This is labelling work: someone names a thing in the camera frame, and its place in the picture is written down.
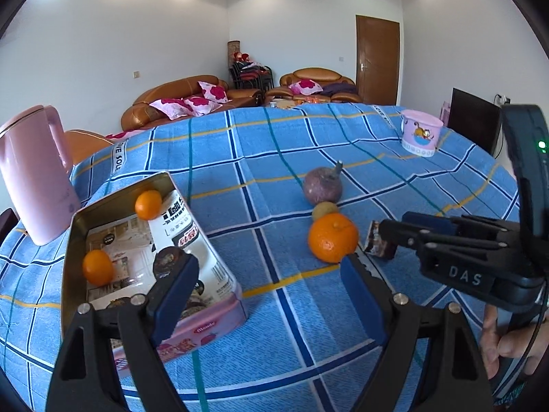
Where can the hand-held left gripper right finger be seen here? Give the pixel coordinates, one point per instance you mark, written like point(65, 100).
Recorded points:
point(362, 300)

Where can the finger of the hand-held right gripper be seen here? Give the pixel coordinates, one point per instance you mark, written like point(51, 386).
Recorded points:
point(429, 219)
point(450, 242)

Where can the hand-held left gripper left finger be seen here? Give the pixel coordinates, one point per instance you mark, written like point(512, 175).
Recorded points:
point(176, 296)

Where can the dark brown passion fruit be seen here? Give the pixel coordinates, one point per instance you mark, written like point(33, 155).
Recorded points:
point(118, 304)
point(168, 259)

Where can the pink cookie tin box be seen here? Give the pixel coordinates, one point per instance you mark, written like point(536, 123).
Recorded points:
point(214, 274)

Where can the snack packet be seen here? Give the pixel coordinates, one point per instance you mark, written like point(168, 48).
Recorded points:
point(377, 244)

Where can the medium orange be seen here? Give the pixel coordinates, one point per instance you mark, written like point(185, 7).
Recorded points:
point(97, 267)

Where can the small orange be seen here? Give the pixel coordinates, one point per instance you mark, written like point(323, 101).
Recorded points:
point(148, 204)

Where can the person's right hand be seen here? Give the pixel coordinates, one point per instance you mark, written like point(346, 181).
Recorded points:
point(514, 345)

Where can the large orange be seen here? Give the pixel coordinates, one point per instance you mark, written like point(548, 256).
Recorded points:
point(333, 239)

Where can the pink cartoon plastic bucket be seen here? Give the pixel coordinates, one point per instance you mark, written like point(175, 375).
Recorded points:
point(420, 135)

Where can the small tan round fruit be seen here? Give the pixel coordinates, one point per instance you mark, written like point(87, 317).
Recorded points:
point(324, 211)

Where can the pink paper bag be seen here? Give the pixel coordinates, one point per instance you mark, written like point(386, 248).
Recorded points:
point(446, 113)

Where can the black television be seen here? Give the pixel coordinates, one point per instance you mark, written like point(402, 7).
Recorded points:
point(474, 120)

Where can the purple round fruit with stem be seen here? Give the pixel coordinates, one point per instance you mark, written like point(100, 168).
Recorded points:
point(322, 188)

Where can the dark purple blanket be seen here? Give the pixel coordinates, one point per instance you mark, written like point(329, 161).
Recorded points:
point(339, 89)

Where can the blue checked tablecloth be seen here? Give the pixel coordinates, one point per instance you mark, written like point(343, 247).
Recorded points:
point(266, 158)

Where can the brown wooden door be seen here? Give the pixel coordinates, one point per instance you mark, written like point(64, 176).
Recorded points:
point(377, 60)

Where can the orange leather seat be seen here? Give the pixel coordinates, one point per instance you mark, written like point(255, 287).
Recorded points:
point(88, 146)

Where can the wooden coffee table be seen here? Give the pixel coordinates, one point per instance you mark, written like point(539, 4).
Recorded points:
point(296, 103)

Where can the pink floral pillow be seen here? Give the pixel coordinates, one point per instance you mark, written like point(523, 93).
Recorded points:
point(201, 104)
point(305, 86)
point(212, 91)
point(168, 108)

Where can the dark purple stool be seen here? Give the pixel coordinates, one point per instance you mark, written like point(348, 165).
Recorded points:
point(7, 225)

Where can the brown leather armchair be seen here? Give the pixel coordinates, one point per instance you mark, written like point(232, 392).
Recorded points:
point(313, 75)

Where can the pink electric kettle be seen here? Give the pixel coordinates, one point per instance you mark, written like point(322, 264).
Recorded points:
point(38, 171)

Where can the brown leather sofa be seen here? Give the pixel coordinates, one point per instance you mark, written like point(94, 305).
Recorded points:
point(150, 94)

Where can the stacked dark chairs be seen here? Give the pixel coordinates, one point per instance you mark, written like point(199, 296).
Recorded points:
point(251, 77)

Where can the red plush toy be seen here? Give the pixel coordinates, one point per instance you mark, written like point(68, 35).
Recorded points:
point(241, 56)

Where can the tall patterned cylinder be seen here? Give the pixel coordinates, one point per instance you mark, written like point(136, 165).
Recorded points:
point(233, 49)

